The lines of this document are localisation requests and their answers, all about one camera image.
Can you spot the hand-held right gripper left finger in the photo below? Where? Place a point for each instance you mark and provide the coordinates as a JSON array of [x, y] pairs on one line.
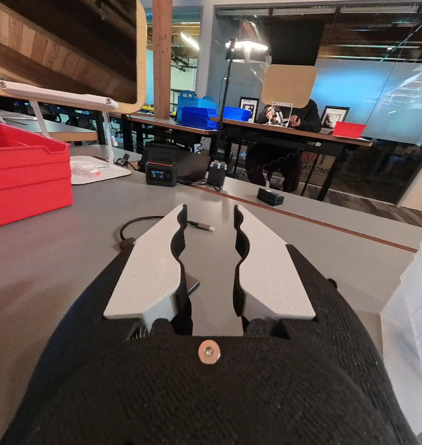
[[148, 278]]

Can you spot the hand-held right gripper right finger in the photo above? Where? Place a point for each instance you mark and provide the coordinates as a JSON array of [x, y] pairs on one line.
[[273, 281]]

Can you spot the dark grey usb hub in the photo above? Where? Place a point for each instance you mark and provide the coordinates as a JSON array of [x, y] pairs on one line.
[[193, 283]]

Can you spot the clear plastic storage bin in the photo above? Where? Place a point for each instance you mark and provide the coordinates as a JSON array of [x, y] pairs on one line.
[[409, 330]]

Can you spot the small black box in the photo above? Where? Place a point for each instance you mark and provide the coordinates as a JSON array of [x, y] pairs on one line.
[[270, 197]]

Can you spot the black battery charger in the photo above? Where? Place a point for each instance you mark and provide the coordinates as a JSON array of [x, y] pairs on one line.
[[217, 175]]

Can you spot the printed cardboard box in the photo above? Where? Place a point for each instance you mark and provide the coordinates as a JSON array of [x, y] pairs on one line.
[[318, 170]]

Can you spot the brown-edged work table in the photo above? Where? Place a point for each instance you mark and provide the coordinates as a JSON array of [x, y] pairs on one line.
[[252, 126], [162, 121]]

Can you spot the stacked red plastic bins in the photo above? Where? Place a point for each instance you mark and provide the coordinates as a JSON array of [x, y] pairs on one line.
[[23, 180]]

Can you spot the clear acrylic panel stand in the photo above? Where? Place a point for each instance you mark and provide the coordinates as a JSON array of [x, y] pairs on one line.
[[58, 94], [282, 114]]

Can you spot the small red plastic bin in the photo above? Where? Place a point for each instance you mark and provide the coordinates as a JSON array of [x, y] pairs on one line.
[[348, 129]]

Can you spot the blue plastic bin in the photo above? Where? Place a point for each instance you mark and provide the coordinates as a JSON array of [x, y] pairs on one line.
[[237, 113]]

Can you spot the framed tag sign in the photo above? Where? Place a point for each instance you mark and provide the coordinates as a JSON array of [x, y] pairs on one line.
[[249, 109], [334, 120]]

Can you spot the rounded wooden panel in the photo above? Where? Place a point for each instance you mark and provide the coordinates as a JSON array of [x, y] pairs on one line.
[[58, 45], [289, 83]]

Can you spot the black light stand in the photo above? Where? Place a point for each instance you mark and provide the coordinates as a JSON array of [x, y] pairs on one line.
[[247, 48]]

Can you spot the fluorescent ceiling light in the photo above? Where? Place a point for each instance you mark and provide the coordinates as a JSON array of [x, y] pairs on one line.
[[189, 40]]

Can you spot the wooden post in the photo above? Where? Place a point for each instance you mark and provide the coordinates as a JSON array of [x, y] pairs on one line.
[[162, 59]]

